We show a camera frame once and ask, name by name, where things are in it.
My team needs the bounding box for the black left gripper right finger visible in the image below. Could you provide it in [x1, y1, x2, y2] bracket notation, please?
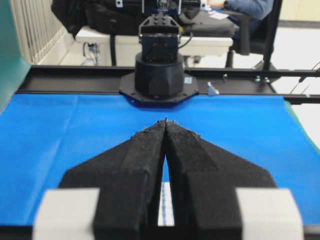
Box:
[165, 122, 277, 240]

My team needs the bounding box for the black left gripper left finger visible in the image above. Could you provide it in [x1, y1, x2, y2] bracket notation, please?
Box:
[58, 120, 166, 240]

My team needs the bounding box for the blue striped white towel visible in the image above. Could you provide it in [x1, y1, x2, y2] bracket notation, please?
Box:
[156, 152, 175, 227]

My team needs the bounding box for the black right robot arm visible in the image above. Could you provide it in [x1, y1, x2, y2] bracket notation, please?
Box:
[123, 0, 277, 240]

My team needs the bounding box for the blue table cloth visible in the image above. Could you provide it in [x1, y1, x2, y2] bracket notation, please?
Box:
[0, 94, 320, 225]

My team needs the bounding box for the white desk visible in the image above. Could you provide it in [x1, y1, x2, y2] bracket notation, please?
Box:
[75, 26, 233, 67]

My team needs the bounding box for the black office chair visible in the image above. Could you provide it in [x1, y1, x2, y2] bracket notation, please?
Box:
[223, 9, 280, 71]

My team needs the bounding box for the green backdrop sheet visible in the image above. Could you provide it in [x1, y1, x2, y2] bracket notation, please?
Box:
[0, 0, 31, 111]

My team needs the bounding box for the person in blue sweater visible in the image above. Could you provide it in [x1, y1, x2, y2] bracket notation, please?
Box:
[207, 0, 274, 20]

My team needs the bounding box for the black aluminium frame rail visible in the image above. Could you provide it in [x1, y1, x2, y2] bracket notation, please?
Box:
[17, 65, 320, 105]

